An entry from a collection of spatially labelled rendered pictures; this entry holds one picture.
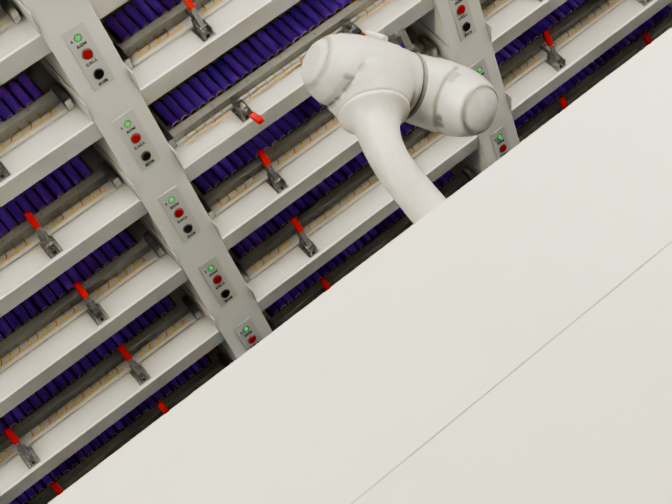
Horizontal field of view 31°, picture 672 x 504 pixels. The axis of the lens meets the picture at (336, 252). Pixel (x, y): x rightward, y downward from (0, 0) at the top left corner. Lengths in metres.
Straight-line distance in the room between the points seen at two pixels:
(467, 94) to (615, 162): 0.98
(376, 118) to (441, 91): 0.13
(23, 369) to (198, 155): 0.52
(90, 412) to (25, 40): 0.81
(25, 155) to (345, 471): 1.53
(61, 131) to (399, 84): 0.69
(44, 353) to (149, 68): 0.58
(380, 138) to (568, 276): 0.97
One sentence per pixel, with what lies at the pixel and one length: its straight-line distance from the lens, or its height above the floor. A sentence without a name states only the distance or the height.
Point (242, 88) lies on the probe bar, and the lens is 2.32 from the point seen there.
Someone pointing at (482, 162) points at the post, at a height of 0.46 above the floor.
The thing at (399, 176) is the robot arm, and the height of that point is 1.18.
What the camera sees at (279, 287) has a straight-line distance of 2.52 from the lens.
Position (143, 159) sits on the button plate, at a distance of 2.21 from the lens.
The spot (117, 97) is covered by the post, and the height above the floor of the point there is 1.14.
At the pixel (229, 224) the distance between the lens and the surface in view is 2.40.
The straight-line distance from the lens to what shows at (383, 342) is 0.73.
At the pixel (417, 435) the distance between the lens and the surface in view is 0.68.
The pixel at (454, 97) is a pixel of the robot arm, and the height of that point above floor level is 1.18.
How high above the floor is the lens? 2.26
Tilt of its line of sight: 42 degrees down
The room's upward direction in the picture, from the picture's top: 25 degrees counter-clockwise
